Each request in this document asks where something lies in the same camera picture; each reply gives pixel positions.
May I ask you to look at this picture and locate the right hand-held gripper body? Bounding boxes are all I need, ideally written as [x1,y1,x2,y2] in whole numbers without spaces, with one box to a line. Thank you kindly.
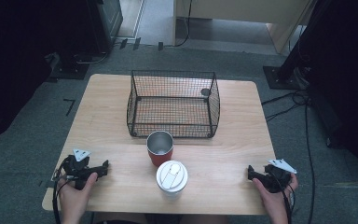
[262,158,298,194]

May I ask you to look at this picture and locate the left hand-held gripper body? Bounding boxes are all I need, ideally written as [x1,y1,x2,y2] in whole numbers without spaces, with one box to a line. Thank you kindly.
[53,148,91,190]

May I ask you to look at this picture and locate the red steel-lined cup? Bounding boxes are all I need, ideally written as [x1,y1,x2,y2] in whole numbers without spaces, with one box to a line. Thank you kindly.
[145,130,174,167]

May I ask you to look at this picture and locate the white lidded cup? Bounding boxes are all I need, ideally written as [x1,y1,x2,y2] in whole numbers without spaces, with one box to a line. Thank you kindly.
[156,160,189,197]

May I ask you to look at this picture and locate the black wire mesh basket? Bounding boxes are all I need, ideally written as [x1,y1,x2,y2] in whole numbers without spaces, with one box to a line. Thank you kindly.
[126,69,221,139]

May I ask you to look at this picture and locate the person's right hand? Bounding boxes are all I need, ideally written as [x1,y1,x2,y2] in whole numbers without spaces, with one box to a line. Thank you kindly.
[252,173,299,217]

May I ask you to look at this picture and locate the person's left hand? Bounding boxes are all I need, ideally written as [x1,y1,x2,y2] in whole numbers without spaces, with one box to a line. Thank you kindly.
[57,172,99,218]

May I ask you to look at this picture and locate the black stand with base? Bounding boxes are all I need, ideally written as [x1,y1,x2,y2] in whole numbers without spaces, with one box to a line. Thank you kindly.
[262,0,327,91]

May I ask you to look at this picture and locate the dark curtain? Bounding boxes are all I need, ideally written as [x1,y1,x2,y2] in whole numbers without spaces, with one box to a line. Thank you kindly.
[297,0,358,180]
[0,0,90,147]

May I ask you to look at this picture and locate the black cabinet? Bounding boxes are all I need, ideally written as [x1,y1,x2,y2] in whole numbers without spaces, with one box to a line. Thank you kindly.
[86,0,124,54]

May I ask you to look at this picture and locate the light wooden cabinet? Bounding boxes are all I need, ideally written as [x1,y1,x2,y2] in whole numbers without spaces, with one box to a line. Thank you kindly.
[172,0,319,54]

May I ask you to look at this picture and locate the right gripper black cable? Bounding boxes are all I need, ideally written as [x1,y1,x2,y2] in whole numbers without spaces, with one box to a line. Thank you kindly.
[273,169,296,224]

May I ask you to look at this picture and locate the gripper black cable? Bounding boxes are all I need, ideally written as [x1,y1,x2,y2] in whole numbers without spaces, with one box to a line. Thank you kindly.
[51,160,67,224]
[273,169,296,224]

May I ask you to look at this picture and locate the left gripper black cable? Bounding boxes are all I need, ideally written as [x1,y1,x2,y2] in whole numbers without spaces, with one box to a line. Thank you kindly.
[51,160,67,224]

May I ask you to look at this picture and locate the long black floor cable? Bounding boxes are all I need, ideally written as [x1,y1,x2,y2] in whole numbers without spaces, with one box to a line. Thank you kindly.
[303,99,316,224]

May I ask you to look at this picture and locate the looped black floor cables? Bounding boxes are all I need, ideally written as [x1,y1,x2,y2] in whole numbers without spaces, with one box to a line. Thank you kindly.
[260,89,310,123]

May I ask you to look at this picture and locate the black stand base plate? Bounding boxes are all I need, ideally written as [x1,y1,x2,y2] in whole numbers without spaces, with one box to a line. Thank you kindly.
[47,51,90,80]

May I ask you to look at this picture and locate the black cable by stand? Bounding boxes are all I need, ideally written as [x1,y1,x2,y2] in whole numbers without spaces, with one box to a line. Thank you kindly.
[74,43,120,65]

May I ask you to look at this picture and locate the black cable by cabinet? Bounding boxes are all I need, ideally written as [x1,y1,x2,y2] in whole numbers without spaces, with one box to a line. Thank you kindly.
[164,0,194,49]

